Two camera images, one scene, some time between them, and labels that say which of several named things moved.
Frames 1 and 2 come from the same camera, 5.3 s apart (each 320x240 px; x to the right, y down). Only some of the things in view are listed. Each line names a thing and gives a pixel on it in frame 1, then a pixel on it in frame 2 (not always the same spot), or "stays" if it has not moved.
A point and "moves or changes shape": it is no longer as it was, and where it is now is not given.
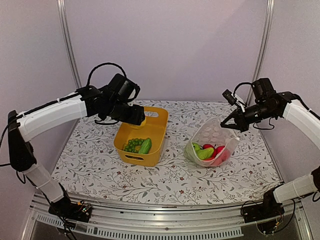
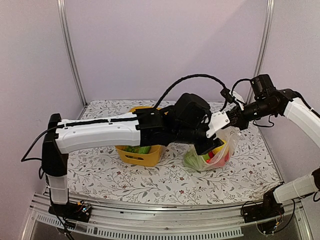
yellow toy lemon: x=138 y=127 moves or changes shape
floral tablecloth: x=89 y=166 stays
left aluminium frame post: x=67 y=40 stays
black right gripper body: x=263 y=112 stays
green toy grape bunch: x=131 y=147 stays
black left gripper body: x=120 y=114 -> x=186 y=135
